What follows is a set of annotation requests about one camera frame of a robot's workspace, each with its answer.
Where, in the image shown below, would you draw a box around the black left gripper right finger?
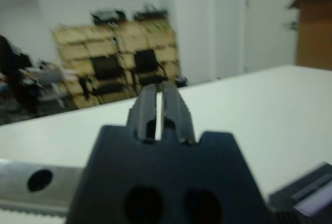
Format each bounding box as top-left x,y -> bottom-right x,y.
162,82 -> 196,145

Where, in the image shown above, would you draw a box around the black door handle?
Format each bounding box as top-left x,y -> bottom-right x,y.
283,21 -> 298,31

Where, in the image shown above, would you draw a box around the grey office chair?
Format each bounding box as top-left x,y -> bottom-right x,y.
36,67 -> 68,108

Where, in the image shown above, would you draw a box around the black bag with handles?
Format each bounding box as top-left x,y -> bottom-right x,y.
90,8 -> 127,25

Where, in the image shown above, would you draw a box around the brown cardboard box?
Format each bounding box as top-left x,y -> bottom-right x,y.
286,0 -> 332,71

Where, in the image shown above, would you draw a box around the white door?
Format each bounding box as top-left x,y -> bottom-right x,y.
243,0 -> 299,74

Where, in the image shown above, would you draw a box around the small black waste bin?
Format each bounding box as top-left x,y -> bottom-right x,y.
175,76 -> 188,88

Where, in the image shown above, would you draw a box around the black box lid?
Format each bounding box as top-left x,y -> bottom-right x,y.
268,162 -> 332,217

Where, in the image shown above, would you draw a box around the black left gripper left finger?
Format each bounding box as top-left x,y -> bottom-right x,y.
127,83 -> 158,142

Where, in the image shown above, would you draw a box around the person in dark clothes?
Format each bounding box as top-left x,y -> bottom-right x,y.
0,34 -> 35,114

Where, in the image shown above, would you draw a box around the black mesh chair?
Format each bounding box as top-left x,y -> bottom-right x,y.
88,54 -> 128,103
132,49 -> 169,90

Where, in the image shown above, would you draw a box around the flat black tray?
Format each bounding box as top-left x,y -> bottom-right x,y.
133,5 -> 168,22

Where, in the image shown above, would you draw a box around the stacked wooden crates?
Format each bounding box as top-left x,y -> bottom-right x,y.
50,18 -> 180,110

